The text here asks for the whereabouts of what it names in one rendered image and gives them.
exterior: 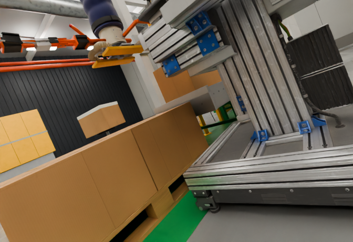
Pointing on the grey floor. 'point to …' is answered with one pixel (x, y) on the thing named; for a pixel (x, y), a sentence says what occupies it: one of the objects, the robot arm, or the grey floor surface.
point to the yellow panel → (23, 144)
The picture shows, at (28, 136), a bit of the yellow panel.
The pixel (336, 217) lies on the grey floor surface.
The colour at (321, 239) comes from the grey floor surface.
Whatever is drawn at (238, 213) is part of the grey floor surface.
